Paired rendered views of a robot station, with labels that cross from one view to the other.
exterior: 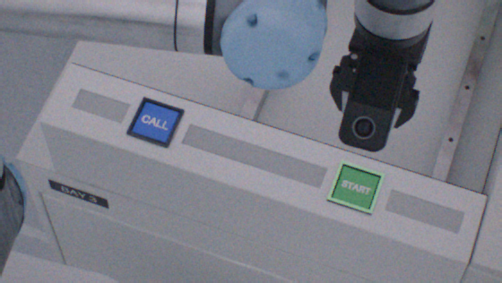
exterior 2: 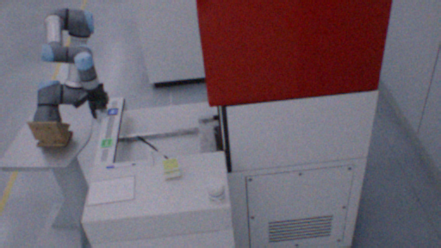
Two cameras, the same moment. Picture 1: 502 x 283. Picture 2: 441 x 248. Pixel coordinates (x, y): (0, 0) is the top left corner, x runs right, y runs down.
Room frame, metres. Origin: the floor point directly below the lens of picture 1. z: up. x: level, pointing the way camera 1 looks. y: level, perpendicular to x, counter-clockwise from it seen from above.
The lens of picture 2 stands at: (0.41, -1.96, 2.37)
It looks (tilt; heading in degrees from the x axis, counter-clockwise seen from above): 39 degrees down; 66
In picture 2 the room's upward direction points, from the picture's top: 6 degrees counter-clockwise
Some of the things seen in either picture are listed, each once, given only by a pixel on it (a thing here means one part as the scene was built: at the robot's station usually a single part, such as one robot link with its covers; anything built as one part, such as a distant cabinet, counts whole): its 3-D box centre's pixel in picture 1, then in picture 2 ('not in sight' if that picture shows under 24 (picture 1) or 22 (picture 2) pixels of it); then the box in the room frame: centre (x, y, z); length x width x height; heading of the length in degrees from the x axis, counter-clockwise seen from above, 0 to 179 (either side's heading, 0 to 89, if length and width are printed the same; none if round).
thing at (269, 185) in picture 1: (255, 183); (113, 138); (0.63, -0.05, 0.89); 0.55 x 0.09 x 0.14; 66
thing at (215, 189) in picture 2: not in sight; (215, 190); (0.88, -0.79, 1.01); 0.07 x 0.07 x 0.10
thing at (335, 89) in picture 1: (353, 86); not in sight; (0.59, -0.15, 1.19); 0.05 x 0.02 x 0.09; 66
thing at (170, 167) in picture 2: not in sight; (170, 169); (0.78, -0.56, 1.00); 0.07 x 0.07 x 0.07; 75
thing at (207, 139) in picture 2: not in sight; (207, 141); (1.06, -0.33, 0.87); 0.36 x 0.08 x 0.03; 66
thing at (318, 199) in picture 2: not in sight; (282, 167); (1.54, -0.31, 0.41); 0.82 x 0.71 x 0.82; 66
